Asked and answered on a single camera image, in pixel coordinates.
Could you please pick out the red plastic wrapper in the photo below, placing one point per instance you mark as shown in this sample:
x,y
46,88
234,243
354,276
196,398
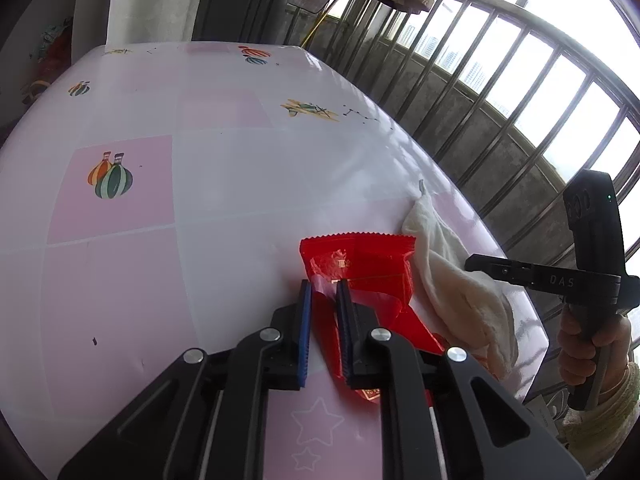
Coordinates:
x,y
370,270

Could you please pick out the person's right hand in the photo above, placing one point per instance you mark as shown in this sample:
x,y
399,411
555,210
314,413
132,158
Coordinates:
x,y
575,355

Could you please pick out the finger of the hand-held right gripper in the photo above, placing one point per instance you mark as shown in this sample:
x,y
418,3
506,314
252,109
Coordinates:
x,y
500,269

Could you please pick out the metal balcony railing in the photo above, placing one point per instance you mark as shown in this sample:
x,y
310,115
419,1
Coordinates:
x,y
522,10

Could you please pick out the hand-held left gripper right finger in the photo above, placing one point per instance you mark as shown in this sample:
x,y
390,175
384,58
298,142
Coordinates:
x,y
345,335

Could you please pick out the person's right forearm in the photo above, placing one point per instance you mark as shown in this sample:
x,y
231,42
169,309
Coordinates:
x,y
615,420

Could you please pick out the cream white towel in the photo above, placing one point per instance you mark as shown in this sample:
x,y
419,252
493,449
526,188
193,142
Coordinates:
x,y
450,280

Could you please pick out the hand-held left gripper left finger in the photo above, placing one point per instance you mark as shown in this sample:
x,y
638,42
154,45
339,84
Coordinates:
x,y
305,335

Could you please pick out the pink balloon print tablecloth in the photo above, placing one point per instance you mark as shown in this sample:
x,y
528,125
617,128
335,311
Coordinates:
x,y
225,185

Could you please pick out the yellow broom stick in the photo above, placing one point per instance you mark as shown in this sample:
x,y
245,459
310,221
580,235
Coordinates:
x,y
320,22

